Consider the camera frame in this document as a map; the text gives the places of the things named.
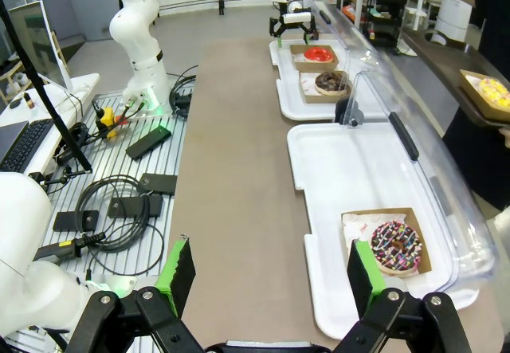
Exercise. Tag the black shelf cart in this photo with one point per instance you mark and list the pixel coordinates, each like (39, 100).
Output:
(384, 18)

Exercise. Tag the black rectangular box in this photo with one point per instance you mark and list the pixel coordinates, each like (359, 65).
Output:
(127, 207)
(147, 143)
(67, 221)
(159, 183)

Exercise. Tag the white round appliance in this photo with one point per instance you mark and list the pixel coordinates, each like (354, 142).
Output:
(452, 18)

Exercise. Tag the small black device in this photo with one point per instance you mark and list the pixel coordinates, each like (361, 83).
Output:
(15, 103)

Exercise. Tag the dark brown serving tray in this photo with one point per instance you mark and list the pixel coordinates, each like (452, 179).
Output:
(478, 114)

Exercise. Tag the dark chocolate donut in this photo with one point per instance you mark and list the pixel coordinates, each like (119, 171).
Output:
(330, 82)

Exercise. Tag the chocolate donut with coloured sprinkles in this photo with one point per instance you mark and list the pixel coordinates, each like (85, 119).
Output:
(398, 245)

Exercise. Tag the person's black clothed torso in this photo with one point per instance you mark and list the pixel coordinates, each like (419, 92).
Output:
(478, 150)

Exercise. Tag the red glazed donut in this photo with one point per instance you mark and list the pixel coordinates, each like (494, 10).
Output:
(318, 54)

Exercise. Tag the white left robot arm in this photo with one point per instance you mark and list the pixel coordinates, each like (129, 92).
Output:
(135, 26)

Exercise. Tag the printed paper liner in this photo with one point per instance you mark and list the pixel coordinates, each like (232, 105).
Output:
(358, 225)

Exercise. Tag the aluminium slotted mounting plate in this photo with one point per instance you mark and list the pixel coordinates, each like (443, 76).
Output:
(119, 165)

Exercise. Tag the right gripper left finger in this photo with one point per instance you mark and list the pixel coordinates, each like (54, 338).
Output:
(181, 273)

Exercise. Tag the yellow emergency stop button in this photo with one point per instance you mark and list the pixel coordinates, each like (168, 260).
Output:
(107, 116)

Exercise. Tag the small brown bottle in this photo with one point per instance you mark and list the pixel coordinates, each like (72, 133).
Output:
(27, 101)

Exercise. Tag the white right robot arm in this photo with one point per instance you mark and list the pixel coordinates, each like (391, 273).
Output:
(24, 229)

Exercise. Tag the white desk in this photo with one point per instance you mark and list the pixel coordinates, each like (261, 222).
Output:
(79, 86)

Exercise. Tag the yellow sprinkled donut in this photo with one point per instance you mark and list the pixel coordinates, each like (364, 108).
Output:
(494, 90)

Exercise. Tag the cardboard box with yellow donut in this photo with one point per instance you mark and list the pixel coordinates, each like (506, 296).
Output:
(474, 94)

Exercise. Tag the cardboard box with sprinkle donut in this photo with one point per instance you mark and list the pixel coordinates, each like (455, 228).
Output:
(422, 225)

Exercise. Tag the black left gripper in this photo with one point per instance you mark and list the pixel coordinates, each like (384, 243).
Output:
(283, 7)

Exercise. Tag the black keyboard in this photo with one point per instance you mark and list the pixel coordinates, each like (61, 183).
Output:
(24, 146)

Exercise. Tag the cardboard box with chocolate donut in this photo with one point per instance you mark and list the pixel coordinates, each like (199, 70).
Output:
(311, 97)

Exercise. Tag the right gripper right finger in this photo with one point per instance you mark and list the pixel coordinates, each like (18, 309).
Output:
(360, 277)

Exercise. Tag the black stand pole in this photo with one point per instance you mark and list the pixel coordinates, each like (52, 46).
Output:
(48, 102)

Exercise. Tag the cardboard box with red donut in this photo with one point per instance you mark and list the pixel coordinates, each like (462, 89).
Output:
(303, 64)

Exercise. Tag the large white plastic tray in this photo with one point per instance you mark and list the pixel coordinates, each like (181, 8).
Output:
(291, 106)
(338, 158)

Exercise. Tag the computer monitor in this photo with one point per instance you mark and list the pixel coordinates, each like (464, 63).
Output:
(36, 42)

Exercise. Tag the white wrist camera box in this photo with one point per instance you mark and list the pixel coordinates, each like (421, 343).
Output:
(296, 17)

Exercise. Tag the person's left hand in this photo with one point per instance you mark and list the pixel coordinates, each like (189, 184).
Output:
(506, 138)

